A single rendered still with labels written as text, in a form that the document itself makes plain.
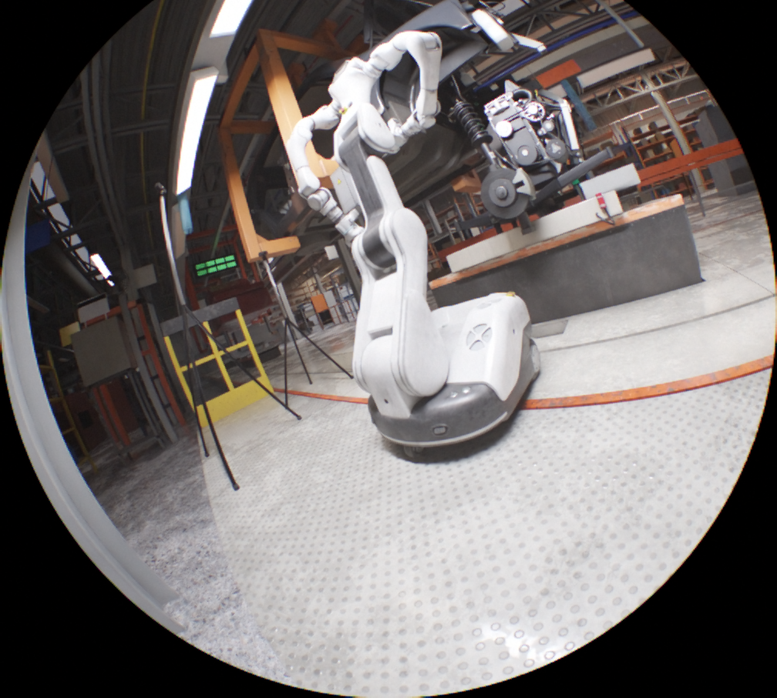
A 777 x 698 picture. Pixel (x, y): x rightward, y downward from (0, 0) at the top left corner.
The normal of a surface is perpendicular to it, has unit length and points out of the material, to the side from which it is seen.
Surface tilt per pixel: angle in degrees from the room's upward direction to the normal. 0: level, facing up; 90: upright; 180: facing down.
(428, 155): 104
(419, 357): 90
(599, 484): 0
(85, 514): 90
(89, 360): 90
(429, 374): 90
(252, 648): 0
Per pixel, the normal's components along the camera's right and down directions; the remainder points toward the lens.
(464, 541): -0.36, -0.93
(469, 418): -0.04, 0.06
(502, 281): -0.67, 0.31
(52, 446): 0.65, -0.21
